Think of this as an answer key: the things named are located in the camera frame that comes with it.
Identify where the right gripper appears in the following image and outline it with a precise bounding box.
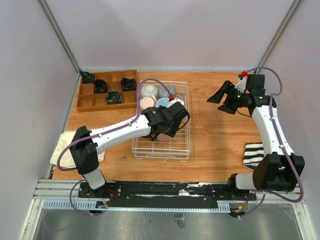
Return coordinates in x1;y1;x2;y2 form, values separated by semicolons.
207;81;250;115

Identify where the light blue mug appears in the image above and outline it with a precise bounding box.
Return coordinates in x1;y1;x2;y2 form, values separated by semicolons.
155;97;171;108

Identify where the pink tumbler cup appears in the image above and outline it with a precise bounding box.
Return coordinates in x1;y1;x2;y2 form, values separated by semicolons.
157;133;171;142

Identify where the grey-green speckled mug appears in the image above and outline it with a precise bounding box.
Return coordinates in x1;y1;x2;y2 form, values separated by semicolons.
158;85;177;99

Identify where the light pink mug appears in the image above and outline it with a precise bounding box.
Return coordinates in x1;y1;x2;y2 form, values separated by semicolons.
139;97;156;111

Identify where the white speckled mug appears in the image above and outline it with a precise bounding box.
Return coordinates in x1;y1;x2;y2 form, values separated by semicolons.
140;84;159;100

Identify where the black mug white inside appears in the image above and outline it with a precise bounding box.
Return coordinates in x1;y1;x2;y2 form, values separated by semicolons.
141;134;151;139

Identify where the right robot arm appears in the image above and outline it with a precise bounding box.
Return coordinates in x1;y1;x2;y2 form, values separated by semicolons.
207;72;305;203

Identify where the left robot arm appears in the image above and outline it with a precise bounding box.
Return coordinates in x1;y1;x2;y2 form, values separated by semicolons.
69;101;190;198

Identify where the rolled black patterned tie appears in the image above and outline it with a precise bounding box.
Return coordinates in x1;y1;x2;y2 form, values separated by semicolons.
120;77;137;92

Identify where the rolled blue yellow tie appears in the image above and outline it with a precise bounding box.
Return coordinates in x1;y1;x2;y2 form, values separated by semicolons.
105;91;122;105

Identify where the black white striped cloth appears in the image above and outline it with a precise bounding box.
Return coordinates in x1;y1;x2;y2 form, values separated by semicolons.
242;142;265;170

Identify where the wooden compartment tray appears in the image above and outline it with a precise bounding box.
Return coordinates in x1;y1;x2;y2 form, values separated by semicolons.
76;69;138;112

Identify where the rolled dark green tie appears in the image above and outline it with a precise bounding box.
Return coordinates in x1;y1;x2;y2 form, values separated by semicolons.
79;71;95;84

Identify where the cream folded cloth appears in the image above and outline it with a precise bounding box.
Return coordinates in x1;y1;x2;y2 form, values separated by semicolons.
50;126;105;174

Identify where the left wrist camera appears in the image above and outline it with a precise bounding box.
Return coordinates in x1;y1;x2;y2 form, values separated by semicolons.
171;98;185;106

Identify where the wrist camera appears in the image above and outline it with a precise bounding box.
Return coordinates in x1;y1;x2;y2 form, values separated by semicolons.
171;98;185;106
234;71;248;94

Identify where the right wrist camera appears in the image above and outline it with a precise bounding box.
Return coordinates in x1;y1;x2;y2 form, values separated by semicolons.
234;71;248;94

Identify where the white wire dish rack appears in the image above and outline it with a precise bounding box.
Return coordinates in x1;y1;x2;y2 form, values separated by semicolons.
132;81;191;162

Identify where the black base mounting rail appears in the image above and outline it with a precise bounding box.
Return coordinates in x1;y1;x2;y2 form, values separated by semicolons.
78;181;257;207

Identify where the grey slotted cable duct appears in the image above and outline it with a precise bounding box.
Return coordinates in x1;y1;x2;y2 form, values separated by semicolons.
42;199;231;213

